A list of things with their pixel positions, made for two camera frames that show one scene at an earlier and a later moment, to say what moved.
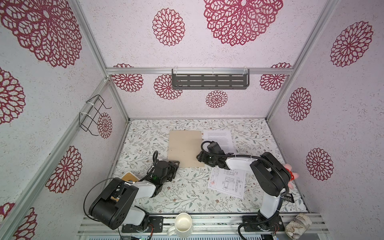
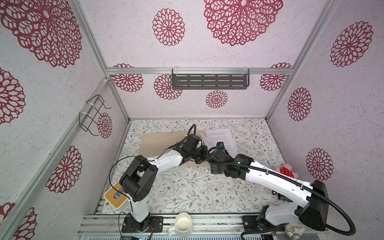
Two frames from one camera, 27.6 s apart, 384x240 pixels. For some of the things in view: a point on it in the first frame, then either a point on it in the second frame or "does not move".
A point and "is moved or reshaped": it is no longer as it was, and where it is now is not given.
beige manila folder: x=183 y=146 is moved or reshaped
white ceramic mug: x=183 y=226 does not move
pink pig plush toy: x=292 y=175 does not move
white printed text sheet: x=223 y=138 does not move
